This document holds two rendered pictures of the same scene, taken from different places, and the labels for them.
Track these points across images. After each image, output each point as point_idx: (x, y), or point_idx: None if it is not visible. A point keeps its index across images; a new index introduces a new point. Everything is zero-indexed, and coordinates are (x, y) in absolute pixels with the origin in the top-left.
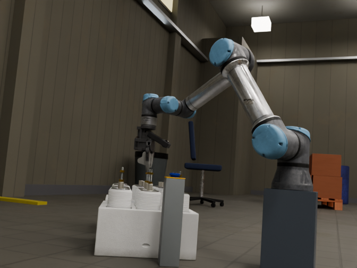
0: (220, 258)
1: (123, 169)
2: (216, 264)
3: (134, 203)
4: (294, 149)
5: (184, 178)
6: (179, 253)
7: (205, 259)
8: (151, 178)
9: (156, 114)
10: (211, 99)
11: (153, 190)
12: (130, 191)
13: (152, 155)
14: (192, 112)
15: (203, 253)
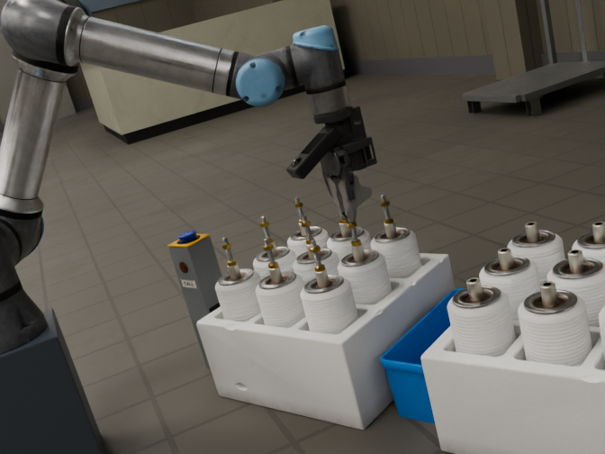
0: (200, 431)
1: (296, 203)
2: (181, 411)
3: (400, 283)
4: None
5: (167, 246)
6: (201, 349)
7: (212, 410)
8: (265, 233)
9: (304, 85)
10: (161, 80)
11: (274, 257)
12: (288, 242)
13: (342, 186)
14: (234, 97)
15: (248, 424)
